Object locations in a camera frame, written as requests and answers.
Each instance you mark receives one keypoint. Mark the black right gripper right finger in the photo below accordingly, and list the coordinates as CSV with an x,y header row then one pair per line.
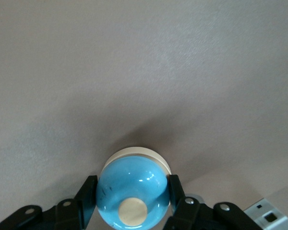
x,y
196,218

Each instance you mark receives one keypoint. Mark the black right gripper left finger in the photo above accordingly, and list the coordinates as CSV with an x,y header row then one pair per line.
x,y
69,215

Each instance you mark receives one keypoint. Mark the light blue call bell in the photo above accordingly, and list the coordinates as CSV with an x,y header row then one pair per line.
x,y
132,179

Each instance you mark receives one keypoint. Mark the white red circuit breaker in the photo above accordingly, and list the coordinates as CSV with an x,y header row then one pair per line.
x,y
278,220

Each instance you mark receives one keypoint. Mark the brown table cover mat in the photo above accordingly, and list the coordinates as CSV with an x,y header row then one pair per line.
x,y
134,72

